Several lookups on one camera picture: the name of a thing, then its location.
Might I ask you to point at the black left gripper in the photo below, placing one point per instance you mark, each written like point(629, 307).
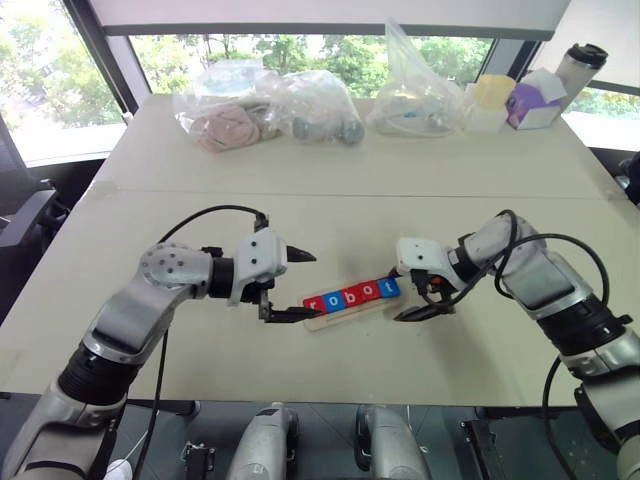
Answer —
point(257, 292)

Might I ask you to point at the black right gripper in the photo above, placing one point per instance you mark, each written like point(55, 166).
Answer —
point(440, 292)

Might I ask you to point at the blue letter t block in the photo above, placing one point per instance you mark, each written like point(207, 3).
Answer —
point(390, 288)

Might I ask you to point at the red letter r block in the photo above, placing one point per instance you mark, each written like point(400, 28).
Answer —
point(314, 306)

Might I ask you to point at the red letter o block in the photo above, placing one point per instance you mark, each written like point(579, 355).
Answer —
point(371, 293)

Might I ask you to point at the blue letter o block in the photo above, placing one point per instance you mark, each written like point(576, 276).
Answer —
point(333, 302)

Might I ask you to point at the red letter b block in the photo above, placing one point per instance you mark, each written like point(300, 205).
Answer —
point(352, 297)

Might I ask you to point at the wooden letter tray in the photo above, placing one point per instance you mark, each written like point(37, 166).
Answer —
point(345, 321)

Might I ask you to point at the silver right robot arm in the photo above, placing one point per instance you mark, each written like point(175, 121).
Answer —
point(550, 280)

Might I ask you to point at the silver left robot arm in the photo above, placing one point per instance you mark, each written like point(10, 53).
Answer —
point(145, 305)

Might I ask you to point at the silver robot leg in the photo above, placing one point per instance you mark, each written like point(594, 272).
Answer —
point(395, 445)
point(262, 445)

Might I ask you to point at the plastic bag with gray items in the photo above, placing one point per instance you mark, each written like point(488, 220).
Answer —
point(320, 112)

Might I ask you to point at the plastic bag with pink items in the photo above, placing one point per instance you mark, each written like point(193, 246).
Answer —
point(225, 122)

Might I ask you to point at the tall clear plastic bag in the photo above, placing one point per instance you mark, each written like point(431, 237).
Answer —
point(415, 102)

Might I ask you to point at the yellow lidded plastic container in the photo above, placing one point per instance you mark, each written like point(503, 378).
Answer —
point(490, 100)

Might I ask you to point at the purple and white carton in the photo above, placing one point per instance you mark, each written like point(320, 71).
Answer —
point(532, 102)

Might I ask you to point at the dark equipment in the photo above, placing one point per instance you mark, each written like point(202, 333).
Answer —
point(631, 180)

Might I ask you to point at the small white round object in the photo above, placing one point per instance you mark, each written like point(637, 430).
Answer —
point(120, 471)

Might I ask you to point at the black chair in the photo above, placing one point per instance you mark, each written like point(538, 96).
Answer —
point(25, 210)

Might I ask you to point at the white tumbler with black lid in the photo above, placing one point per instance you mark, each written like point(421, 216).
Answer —
point(580, 72)

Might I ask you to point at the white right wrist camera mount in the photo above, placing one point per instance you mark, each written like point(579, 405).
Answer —
point(420, 255)

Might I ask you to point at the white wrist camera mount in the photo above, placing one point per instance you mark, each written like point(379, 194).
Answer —
point(260, 255)
point(420, 255)

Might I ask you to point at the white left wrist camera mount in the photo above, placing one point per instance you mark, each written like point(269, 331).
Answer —
point(260, 255)

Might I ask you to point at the small black metal bracket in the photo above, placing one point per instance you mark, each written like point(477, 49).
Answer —
point(200, 457)

